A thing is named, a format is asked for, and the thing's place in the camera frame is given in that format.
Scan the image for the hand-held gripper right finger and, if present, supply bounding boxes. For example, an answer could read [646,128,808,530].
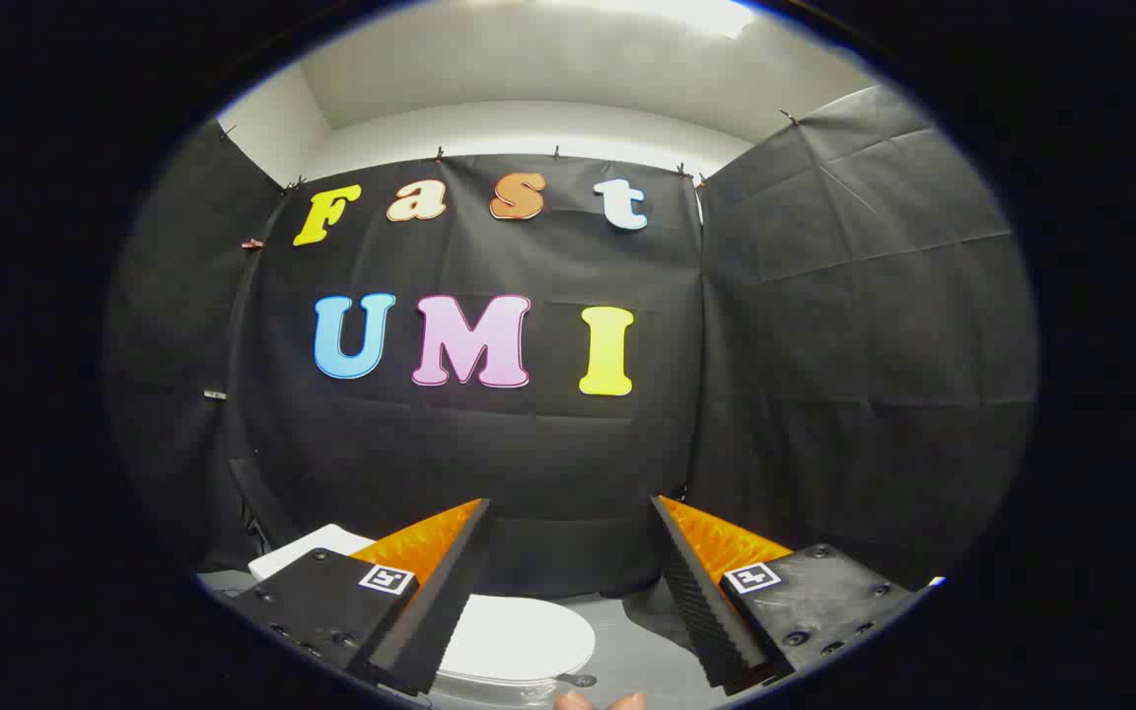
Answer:
[649,495,929,691]

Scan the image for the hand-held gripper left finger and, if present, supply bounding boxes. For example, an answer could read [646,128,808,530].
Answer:
[233,498,492,696]

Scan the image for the white toilet lid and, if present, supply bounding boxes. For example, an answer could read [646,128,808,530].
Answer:
[438,592,597,683]

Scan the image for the white ceramic toilet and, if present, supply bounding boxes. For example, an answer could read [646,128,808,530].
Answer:
[248,524,597,703]

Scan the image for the black backdrop cloth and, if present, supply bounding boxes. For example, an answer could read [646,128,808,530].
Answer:
[105,84,1037,599]

